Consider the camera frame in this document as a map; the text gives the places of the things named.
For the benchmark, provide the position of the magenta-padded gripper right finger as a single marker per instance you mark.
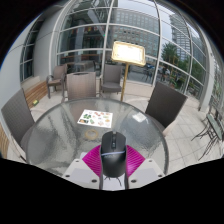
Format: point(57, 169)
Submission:
point(136, 163)

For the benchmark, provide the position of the grey wicker chair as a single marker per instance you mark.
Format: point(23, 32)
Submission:
point(111, 78)
point(165, 103)
point(80, 86)
point(16, 115)
point(58, 76)

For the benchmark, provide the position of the colourful laminated menu card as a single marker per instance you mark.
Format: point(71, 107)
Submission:
point(96, 118)

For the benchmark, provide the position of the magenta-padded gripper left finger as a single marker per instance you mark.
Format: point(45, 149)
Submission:
point(91, 164)

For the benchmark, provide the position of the white mouse pad with drawing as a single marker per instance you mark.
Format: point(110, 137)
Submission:
point(108, 184)

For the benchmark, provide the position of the dark metal chair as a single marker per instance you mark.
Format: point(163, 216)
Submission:
point(213, 128)

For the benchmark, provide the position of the gold menu sign stand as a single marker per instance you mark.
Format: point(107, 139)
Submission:
point(128, 53)

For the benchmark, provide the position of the black computer mouse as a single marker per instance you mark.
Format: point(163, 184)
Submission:
point(113, 153)

